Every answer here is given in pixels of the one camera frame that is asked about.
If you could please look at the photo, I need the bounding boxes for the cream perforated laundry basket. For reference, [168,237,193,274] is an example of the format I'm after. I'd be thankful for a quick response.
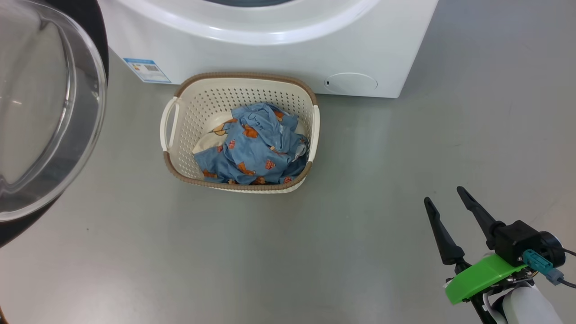
[160,72,321,194]

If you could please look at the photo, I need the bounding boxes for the blue energy label sticker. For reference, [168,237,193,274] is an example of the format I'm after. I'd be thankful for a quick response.
[123,58,172,84]

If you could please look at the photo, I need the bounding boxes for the blue bear-print garment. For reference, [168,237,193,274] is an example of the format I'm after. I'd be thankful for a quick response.
[193,102,310,185]

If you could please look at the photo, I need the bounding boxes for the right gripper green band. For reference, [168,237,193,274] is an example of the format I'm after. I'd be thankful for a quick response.
[423,186,536,324]

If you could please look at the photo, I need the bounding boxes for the washing machine glass door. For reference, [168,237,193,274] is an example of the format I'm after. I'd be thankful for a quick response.
[0,0,109,248]

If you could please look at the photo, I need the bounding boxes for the white washing machine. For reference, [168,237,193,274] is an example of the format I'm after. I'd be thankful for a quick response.
[97,0,439,99]

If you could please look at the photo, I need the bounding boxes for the teal cable connector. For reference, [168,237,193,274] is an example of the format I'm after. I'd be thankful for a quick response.
[522,249,564,285]

